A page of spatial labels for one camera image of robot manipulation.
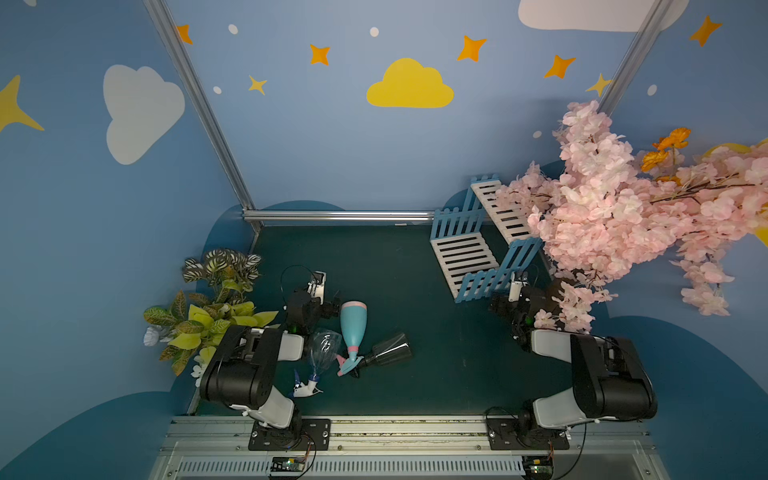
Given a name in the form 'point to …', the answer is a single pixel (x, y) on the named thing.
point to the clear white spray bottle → (324, 349)
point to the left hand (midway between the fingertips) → (323, 285)
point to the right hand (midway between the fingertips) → (511, 290)
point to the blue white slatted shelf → (481, 245)
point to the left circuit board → (288, 464)
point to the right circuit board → (540, 467)
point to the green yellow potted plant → (191, 327)
